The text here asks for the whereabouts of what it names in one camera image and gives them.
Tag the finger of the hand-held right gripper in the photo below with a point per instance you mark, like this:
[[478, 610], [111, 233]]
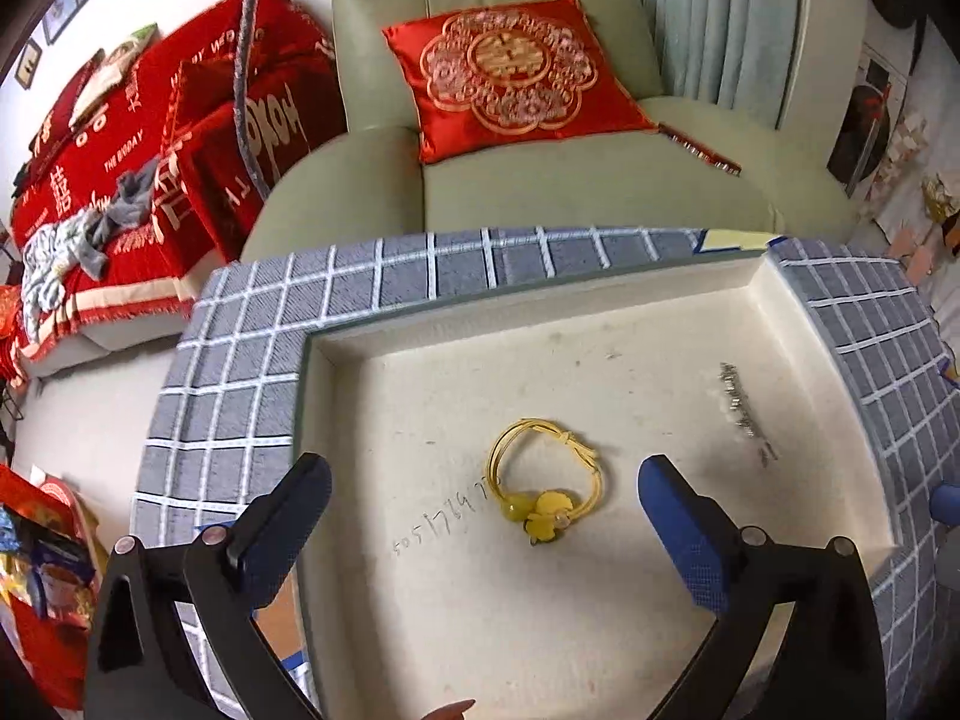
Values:
[[946, 502]]

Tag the light blue ribbed curtain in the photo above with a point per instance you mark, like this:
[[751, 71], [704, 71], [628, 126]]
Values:
[[712, 15]]

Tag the red embroidered cushion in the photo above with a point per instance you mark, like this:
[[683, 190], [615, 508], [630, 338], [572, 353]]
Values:
[[510, 67]]

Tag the pile of colourful packets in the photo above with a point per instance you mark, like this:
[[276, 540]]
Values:
[[45, 585]]

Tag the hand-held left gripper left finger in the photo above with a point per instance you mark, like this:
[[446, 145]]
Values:
[[289, 510]]

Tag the silver rhinestone hair clip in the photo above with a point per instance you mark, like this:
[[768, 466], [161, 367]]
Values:
[[739, 409]]

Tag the pale green armchair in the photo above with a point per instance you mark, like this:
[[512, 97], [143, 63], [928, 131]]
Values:
[[525, 187]]

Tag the red printed blanket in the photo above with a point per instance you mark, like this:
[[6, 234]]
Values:
[[90, 142]]

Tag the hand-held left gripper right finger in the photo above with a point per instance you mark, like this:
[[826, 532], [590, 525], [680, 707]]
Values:
[[679, 517]]

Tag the red printed pillow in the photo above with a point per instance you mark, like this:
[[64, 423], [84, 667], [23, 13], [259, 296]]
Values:
[[217, 165]]

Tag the grey jewellery tray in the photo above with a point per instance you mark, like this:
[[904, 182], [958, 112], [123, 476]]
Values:
[[465, 600]]

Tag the wall poster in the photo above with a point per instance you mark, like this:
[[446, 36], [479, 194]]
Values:
[[866, 120]]

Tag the beige sofa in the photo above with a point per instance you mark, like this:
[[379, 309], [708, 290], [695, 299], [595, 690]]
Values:
[[105, 334]]

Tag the red tasselled strip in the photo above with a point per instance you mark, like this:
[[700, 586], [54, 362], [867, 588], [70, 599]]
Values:
[[697, 148]]

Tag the person's left hand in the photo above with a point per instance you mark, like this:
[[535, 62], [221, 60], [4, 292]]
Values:
[[450, 711]]

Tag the grey checked tablecloth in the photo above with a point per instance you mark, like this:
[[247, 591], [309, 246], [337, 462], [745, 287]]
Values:
[[240, 360]]

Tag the light patterned cloth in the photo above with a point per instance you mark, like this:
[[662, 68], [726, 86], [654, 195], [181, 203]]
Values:
[[52, 262]]

